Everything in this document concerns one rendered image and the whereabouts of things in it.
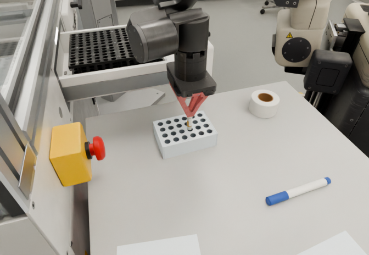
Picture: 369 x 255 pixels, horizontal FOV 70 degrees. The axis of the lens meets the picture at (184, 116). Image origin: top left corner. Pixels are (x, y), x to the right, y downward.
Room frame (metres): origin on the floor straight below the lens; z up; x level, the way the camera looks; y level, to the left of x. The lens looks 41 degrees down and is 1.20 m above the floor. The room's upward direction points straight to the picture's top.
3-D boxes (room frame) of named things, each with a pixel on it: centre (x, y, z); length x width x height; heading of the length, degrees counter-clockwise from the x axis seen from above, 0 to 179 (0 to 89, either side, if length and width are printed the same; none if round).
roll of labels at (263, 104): (0.53, -0.20, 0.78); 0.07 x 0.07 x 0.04
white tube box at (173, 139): (0.43, 0.00, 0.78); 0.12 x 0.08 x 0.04; 109
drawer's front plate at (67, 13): (0.89, 0.38, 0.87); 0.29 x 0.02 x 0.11; 17
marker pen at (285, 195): (0.28, -0.22, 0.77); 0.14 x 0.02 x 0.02; 110
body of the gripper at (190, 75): (0.42, -0.01, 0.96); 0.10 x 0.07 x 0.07; 18
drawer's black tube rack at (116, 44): (0.63, 0.18, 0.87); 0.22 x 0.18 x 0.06; 107
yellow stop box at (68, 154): (0.28, 0.18, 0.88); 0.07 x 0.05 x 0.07; 17
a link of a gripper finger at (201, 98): (0.42, -0.01, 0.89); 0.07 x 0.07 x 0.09; 18
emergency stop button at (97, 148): (0.29, 0.15, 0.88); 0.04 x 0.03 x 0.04; 17
